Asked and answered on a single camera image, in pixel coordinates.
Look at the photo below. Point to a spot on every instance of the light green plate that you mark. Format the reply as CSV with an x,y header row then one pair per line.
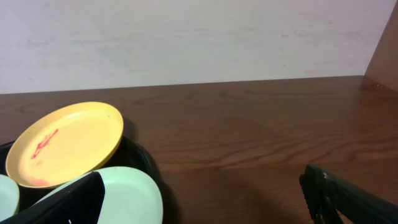
x,y
131,196
9,193

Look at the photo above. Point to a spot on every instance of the black round tray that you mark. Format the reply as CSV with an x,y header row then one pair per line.
x,y
128,153

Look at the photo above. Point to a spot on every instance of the yellow plate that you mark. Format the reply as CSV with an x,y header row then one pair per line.
x,y
65,144

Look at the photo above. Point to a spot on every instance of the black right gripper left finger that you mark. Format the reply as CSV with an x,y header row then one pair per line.
x,y
79,202

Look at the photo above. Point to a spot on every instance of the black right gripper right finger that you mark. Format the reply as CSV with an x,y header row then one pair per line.
x,y
328,197

